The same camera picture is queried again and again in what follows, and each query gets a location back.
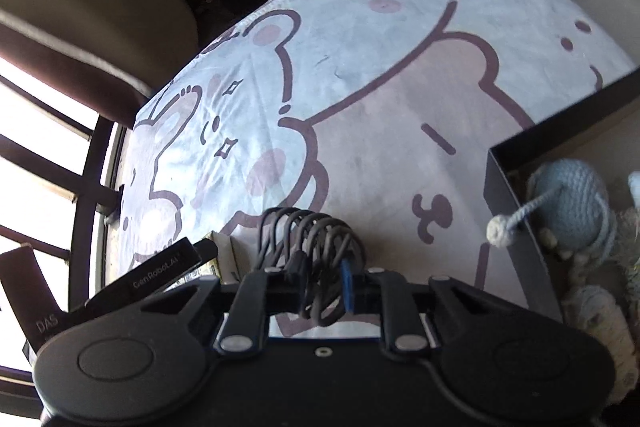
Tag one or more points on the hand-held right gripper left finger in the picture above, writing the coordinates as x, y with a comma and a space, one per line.
260, 302

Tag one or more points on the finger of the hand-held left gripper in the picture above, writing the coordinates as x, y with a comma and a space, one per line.
206, 253

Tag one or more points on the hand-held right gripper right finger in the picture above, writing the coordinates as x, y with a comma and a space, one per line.
350, 287

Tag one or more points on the black cardboard box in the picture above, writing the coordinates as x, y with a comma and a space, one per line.
520, 227

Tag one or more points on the blue crochet mouse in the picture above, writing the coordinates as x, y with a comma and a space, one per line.
570, 202

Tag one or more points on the grey crochet toy with lace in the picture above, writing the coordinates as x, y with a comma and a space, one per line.
595, 317

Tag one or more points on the small yellow cardboard packet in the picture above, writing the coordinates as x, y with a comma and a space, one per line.
227, 257

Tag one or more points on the dark window grille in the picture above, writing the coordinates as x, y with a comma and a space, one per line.
92, 187

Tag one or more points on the printed cartoon blanket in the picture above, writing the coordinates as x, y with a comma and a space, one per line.
380, 72

